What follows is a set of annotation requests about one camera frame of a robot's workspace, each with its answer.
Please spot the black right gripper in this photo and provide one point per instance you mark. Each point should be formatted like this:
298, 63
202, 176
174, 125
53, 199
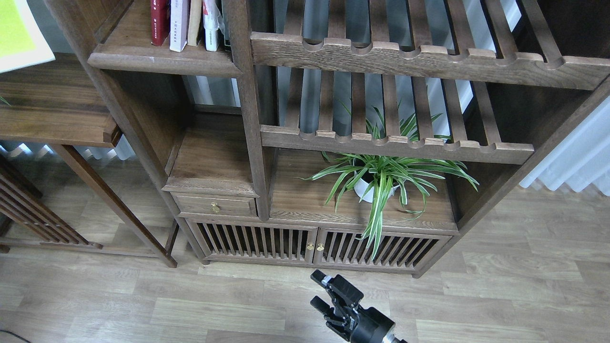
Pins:
346, 317

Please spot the red paperback book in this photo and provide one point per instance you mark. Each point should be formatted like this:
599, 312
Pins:
160, 21

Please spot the yellow-green paperback book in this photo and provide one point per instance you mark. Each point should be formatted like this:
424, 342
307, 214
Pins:
22, 43

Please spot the white lilac paperback book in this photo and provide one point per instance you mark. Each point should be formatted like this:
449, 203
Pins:
179, 20

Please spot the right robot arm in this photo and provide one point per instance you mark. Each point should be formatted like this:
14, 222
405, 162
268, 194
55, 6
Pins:
347, 318

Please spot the brass cabinet door knobs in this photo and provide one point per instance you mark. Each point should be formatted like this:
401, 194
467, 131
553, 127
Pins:
311, 246

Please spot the brass drawer knob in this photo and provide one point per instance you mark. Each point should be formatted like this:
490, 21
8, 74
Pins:
214, 207

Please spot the dark wooden bookshelf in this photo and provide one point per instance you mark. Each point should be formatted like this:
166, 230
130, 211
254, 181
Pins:
446, 79

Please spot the white curtain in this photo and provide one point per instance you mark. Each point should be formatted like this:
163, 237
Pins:
581, 159

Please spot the white plastic-wrapped upright book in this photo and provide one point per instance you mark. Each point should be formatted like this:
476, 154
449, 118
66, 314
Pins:
212, 22

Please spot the dark upright book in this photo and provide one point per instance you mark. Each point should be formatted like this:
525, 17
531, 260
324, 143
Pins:
225, 30

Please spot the tan upright book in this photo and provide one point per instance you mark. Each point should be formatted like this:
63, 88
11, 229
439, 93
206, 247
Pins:
195, 15

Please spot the wooden side table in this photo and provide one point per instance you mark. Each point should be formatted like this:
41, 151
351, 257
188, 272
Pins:
56, 104

